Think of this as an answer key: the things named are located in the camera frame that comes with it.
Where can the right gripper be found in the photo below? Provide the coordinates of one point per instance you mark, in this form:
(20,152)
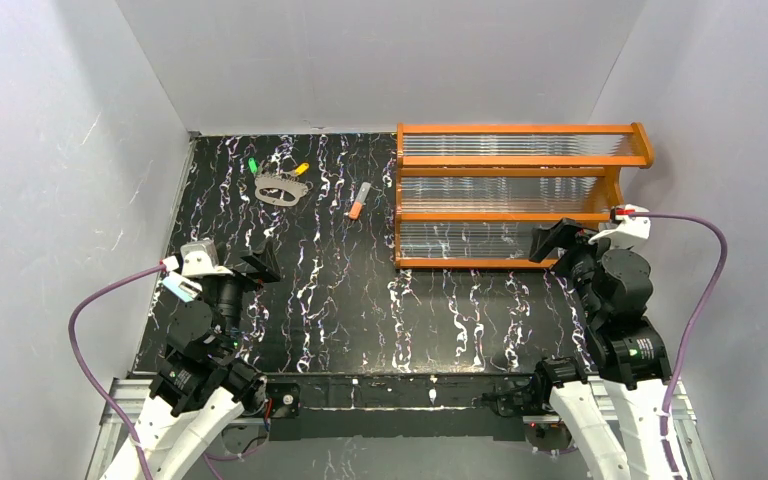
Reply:
(564,245)

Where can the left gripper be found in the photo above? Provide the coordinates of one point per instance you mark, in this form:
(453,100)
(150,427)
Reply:
(251,270)

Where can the metal keyring holder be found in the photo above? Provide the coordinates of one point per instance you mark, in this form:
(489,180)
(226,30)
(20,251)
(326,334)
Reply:
(279,188)

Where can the yellow tagged key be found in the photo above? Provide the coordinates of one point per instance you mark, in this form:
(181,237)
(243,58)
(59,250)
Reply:
(300,170)

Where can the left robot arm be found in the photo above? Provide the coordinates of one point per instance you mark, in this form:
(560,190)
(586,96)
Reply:
(202,382)

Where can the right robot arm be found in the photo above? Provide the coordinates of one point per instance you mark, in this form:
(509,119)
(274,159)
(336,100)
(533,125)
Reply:
(612,283)

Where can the light blue stapler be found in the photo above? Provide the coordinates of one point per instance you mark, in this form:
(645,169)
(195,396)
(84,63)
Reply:
(183,288)

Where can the orange wooden shelf rack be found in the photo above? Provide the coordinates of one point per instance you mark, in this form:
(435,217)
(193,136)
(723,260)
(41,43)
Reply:
(469,196)

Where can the orange white marker pen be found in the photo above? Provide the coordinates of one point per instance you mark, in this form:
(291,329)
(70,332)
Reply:
(359,201)

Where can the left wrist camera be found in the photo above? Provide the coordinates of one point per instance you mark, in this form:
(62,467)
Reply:
(198,259)

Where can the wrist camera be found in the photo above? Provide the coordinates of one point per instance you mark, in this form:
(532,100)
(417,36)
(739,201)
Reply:
(631,228)
(198,259)

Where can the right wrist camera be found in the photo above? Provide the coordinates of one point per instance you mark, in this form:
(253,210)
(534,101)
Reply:
(631,228)

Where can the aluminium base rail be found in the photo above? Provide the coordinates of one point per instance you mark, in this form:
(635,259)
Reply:
(437,393)

